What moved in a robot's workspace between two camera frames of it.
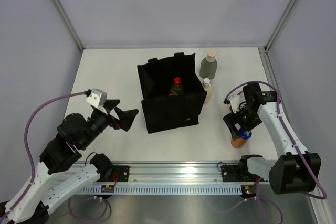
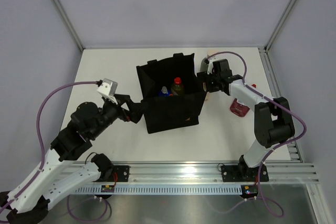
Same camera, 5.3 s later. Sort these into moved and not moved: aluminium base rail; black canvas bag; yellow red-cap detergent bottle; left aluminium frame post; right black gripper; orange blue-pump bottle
Moved: right black gripper; orange blue-pump bottle
Not moved: left aluminium frame post; yellow red-cap detergent bottle; black canvas bag; aluminium base rail
